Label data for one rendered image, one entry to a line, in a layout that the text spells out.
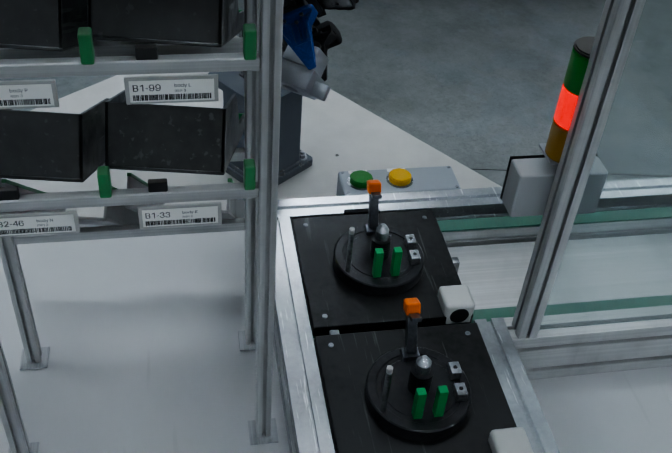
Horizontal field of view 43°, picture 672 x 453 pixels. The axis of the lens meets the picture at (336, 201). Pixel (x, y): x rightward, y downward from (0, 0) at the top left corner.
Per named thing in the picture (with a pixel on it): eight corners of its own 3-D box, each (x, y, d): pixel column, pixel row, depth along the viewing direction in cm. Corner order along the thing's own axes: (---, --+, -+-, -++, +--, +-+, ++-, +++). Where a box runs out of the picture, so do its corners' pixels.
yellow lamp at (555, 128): (539, 142, 111) (547, 111, 108) (575, 141, 112) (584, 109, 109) (552, 166, 107) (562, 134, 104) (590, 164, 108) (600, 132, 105)
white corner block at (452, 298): (434, 303, 131) (438, 285, 128) (463, 301, 132) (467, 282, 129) (442, 326, 127) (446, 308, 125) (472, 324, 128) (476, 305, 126)
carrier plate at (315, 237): (291, 226, 142) (291, 217, 141) (431, 218, 146) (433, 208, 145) (312, 337, 124) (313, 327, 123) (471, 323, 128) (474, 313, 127)
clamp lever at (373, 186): (365, 225, 137) (366, 179, 134) (377, 224, 137) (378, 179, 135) (370, 233, 133) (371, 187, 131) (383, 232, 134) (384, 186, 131)
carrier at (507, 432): (314, 345, 123) (318, 283, 115) (474, 331, 127) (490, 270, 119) (343, 496, 105) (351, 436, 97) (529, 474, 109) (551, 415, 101)
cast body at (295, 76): (263, 75, 114) (285, 27, 114) (275, 86, 118) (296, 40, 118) (318, 95, 111) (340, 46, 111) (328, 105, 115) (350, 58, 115)
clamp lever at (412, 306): (401, 348, 118) (403, 297, 115) (415, 347, 118) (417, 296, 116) (408, 361, 114) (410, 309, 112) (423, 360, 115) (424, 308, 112)
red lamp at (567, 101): (547, 110, 108) (556, 77, 105) (585, 109, 109) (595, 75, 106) (562, 133, 104) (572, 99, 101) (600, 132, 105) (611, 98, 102)
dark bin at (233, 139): (151, 125, 121) (152, 72, 119) (244, 130, 122) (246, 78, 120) (104, 168, 94) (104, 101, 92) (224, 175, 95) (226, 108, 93)
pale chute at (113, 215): (61, 228, 133) (63, 199, 133) (147, 232, 133) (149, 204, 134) (-2, 215, 105) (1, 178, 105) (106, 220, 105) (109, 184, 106)
